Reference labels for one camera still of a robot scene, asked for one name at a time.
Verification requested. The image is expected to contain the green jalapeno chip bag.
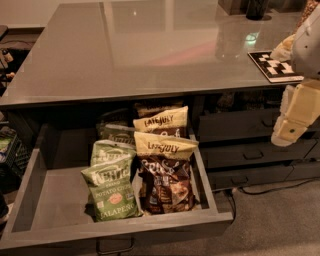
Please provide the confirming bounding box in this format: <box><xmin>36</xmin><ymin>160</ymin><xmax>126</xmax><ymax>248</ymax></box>
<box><xmin>81</xmin><ymin>158</ymin><xmax>140</xmax><ymax>222</ymax></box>

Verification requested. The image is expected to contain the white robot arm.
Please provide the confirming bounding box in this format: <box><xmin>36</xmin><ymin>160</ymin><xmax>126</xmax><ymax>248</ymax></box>
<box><xmin>271</xmin><ymin>6</ymin><xmax>320</xmax><ymax>147</ymax></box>

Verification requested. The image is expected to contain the dark cup on counter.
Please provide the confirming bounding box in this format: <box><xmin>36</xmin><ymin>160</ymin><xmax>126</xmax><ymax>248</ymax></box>
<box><xmin>246</xmin><ymin>0</ymin><xmax>269</xmax><ymax>20</ymax></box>

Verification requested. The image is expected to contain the rear brown Late July bag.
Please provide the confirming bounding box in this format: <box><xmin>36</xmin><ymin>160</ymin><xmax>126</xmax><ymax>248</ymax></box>
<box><xmin>133</xmin><ymin>106</ymin><xmax>188</xmax><ymax>138</ymax></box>

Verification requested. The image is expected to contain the brown late july bag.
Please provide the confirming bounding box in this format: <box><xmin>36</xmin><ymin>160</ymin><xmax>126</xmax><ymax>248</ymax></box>
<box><xmin>134</xmin><ymin>132</ymin><xmax>198</xmax><ymax>214</ymax></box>
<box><xmin>133</xmin><ymin>106</ymin><xmax>188</xmax><ymax>138</ymax></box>

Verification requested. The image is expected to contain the front brown Late July bag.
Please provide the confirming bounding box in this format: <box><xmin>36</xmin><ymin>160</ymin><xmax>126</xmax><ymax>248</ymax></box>
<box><xmin>134</xmin><ymin>132</ymin><xmax>198</xmax><ymax>214</ymax></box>

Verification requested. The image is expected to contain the backmost brown chip bag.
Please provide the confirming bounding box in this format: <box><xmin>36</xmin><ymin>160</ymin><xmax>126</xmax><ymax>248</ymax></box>
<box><xmin>134</xmin><ymin>100</ymin><xmax>183</xmax><ymax>118</ymax></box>

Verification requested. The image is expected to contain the grey counter cabinet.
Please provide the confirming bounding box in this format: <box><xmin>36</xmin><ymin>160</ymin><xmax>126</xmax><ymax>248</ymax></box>
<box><xmin>1</xmin><ymin>0</ymin><xmax>320</xmax><ymax>190</ymax></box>

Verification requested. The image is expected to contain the open grey top drawer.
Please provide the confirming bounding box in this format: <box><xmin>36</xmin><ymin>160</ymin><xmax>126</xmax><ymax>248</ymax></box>
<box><xmin>1</xmin><ymin>124</ymin><xmax>233</xmax><ymax>249</ymax></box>

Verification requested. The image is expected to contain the black white fiducial marker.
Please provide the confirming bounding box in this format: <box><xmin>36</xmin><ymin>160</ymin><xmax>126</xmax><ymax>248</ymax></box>
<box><xmin>248</xmin><ymin>51</ymin><xmax>303</xmax><ymax>83</ymax></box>

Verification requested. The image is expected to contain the jar of nuts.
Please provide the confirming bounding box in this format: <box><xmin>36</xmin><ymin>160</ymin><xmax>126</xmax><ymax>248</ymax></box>
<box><xmin>293</xmin><ymin>0</ymin><xmax>320</xmax><ymax>32</ymax></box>

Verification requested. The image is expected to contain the black crate at left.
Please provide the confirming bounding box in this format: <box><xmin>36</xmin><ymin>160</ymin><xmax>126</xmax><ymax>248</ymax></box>
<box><xmin>0</xmin><ymin>126</ymin><xmax>31</xmax><ymax>178</ymax></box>

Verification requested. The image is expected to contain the black cable on floor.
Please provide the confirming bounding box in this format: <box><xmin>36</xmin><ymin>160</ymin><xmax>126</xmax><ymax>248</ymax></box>
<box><xmin>223</xmin><ymin>177</ymin><xmax>320</xmax><ymax>221</ymax></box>

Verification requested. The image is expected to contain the black drawer handle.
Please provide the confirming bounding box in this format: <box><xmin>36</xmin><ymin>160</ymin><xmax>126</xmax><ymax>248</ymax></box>
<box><xmin>96</xmin><ymin>238</ymin><xmax>135</xmax><ymax>256</ymax></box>

